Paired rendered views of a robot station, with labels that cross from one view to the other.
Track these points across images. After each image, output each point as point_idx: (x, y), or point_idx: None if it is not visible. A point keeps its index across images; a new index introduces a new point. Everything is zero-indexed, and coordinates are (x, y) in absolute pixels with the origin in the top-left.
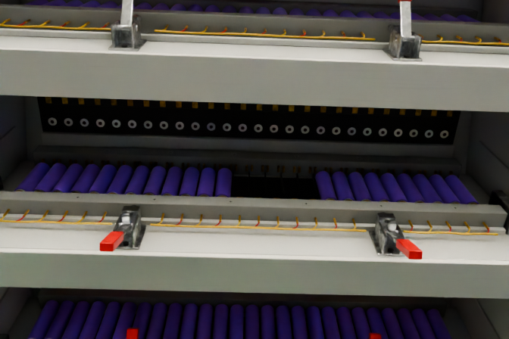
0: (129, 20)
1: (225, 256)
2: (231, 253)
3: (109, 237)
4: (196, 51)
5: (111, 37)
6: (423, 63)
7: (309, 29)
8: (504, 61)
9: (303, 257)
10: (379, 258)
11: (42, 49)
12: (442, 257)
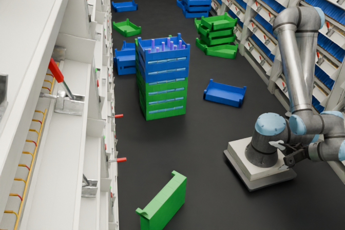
0: None
1: (111, 147)
2: (109, 146)
3: (121, 159)
4: (103, 113)
5: (105, 125)
6: (106, 82)
7: None
8: (102, 71)
9: (110, 134)
10: (110, 123)
11: (107, 140)
12: (109, 114)
